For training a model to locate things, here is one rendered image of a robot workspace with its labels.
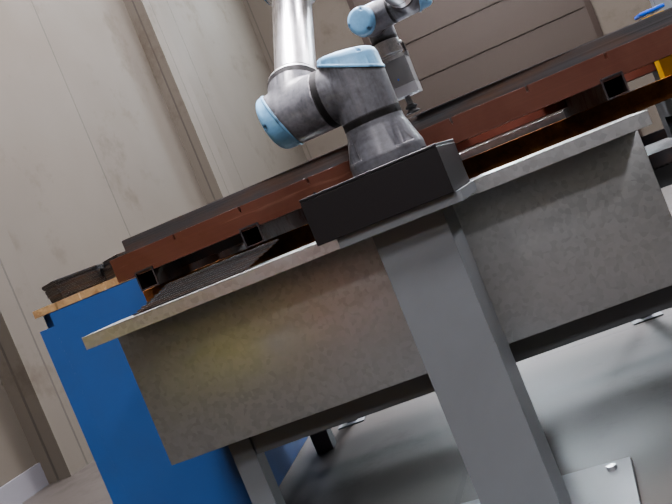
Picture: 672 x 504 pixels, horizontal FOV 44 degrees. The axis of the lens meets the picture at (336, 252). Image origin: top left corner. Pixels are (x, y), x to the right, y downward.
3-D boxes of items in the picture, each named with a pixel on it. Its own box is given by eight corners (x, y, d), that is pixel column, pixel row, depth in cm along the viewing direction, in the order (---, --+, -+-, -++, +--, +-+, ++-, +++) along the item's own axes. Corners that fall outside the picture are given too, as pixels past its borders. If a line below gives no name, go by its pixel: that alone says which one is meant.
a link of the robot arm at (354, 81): (388, 103, 150) (360, 33, 149) (325, 132, 156) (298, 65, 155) (407, 101, 161) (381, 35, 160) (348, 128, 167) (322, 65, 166)
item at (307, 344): (177, 459, 209) (123, 331, 208) (690, 274, 184) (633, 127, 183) (171, 465, 205) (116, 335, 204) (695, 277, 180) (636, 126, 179)
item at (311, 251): (123, 331, 208) (118, 320, 208) (633, 127, 183) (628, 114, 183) (86, 350, 188) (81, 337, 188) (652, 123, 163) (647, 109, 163)
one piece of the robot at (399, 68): (408, 43, 234) (429, 97, 235) (379, 57, 237) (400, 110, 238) (401, 40, 225) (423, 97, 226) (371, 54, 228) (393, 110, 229)
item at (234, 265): (152, 307, 205) (146, 292, 205) (296, 248, 197) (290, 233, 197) (132, 316, 193) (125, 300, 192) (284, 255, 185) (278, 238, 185)
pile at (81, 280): (139, 274, 318) (133, 259, 318) (232, 235, 311) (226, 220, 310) (31, 312, 240) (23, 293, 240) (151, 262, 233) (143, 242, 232)
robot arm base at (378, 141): (419, 150, 149) (398, 98, 149) (344, 181, 154) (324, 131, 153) (433, 146, 163) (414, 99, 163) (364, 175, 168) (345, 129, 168)
